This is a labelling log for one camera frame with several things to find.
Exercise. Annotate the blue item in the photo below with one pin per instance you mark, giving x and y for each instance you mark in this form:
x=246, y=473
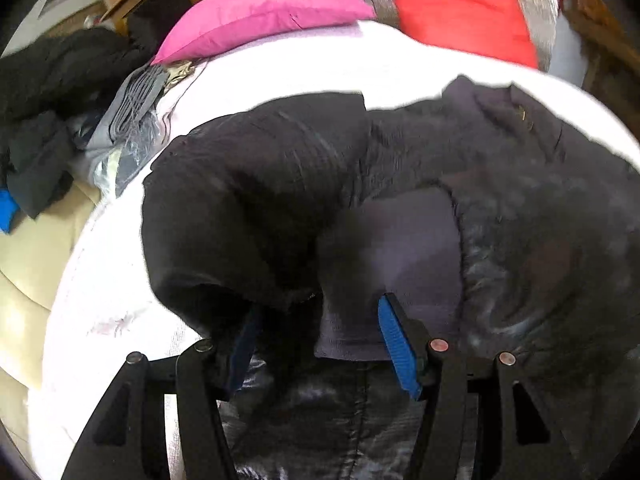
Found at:
x=6, y=212

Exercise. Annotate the grey garment in plastic bag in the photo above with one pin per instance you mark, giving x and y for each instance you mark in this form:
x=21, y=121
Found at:
x=132, y=105

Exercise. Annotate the pile of black clothes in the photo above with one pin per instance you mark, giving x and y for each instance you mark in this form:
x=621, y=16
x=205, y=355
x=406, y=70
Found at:
x=50, y=110

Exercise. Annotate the beige cloth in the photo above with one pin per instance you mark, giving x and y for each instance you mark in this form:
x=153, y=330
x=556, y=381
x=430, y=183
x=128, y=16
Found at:
x=35, y=280

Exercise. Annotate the black jacket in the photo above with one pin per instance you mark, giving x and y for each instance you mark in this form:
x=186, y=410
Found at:
x=310, y=200

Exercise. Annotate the pink pillow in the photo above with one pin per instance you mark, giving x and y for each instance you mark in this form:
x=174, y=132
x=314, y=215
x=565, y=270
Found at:
x=260, y=17

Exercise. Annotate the wooden chair frame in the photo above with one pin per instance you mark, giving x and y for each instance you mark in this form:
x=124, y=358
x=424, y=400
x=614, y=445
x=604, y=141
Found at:
x=600, y=35

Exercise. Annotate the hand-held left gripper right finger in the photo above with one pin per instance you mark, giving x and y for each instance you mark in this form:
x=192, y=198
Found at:
x=397, y=347

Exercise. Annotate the white bed sheet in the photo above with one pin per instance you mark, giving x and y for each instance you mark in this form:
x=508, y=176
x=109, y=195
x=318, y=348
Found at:
x=280, y=67

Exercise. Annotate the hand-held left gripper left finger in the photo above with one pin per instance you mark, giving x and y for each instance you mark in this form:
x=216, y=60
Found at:
x=244, y=352

